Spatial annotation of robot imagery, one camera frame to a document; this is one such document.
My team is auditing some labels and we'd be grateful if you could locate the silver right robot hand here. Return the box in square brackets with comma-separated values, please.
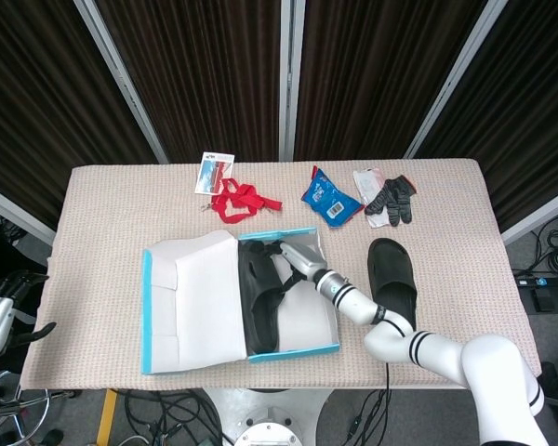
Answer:
[259, 239, 329, 296]

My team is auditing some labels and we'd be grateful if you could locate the black rubber slipper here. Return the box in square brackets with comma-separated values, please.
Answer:
[237, 239, 287, 357]
[366, 237, 419, 334]

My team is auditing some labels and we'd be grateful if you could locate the light blue cardboard shoe box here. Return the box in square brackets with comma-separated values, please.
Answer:
[140, 226, 341, 375]

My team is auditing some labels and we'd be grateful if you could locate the blue snack packet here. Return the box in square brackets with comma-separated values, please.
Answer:
[299, 165, 365, 229]

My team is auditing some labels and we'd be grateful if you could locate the chrome stool base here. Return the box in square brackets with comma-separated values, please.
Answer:
[0, 387, 83, 446]

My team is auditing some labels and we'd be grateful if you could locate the white plastic wrapper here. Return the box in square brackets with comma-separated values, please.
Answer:
[352, 169, 392, 229]

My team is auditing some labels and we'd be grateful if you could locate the white printed card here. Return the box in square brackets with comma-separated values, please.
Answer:
[193, 151, 236, 194]

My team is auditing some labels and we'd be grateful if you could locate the beige woven table cloth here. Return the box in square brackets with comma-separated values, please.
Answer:
[20, 158, 543, 391]

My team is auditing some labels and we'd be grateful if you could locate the dark brown ribbed partition panel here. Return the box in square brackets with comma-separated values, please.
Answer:
[0, 0, 158, 229]
[416, 0, 558, 233]
[293, 0, 487, 162]
[96, 0, 285, 163]

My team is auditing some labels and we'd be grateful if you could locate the black power adapter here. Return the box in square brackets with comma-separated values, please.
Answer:
[529, 290, 558, 313]

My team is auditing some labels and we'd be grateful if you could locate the black power strip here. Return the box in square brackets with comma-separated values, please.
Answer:
[513, 273, 558, 290]

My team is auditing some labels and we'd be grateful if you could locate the red lanyard strap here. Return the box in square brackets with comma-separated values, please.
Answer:
[200, 178, 284, 224]

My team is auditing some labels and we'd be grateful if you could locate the white partition base rail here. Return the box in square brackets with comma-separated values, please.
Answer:
[500, 183, 558, 246]
[0, 179, 57, 245]

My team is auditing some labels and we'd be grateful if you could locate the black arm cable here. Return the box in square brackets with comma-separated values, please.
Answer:
[374, 308, 418, 391]

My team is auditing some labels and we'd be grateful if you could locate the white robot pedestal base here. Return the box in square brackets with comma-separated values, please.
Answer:
[204, 386, 336, 446]

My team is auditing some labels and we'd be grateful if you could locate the white metal partition post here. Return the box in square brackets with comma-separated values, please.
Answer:
[73, 0, 169, 164]
[278, 0, 307, 163]
[403, 0, 512, 160]

